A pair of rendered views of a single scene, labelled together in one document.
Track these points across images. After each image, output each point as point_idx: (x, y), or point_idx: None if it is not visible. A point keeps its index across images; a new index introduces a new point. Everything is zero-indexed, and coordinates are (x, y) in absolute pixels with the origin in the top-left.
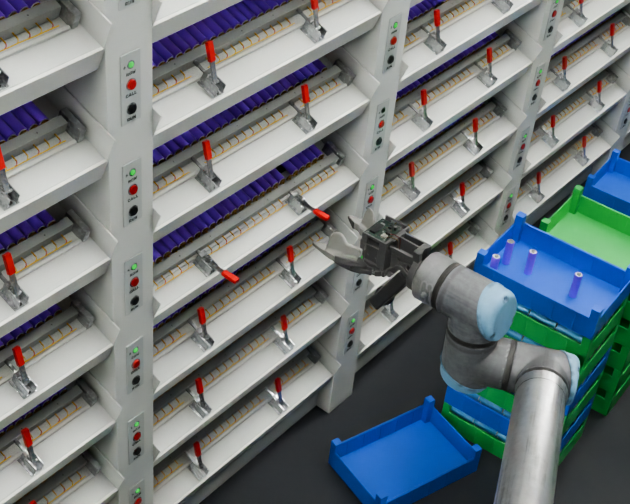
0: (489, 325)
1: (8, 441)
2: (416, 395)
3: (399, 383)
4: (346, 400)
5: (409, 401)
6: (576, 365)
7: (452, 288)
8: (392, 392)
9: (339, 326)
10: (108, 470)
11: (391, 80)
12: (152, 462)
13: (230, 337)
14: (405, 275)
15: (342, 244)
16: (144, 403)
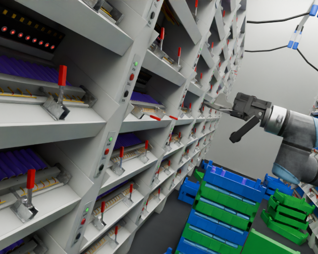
0: None
1: (5, 186)
2: (156, 251)
3: (147, 246)
4: (127, 253)
5: (154, 253)
6: None
7: (296, 116)
8: (146, 250)
9: (141, 203)
10: (53, 252)
11: (190, 77)
12: (77, 253)
13: (127, 174)
14: (258, 117)
15: (224, 100)
16: (94, 193)
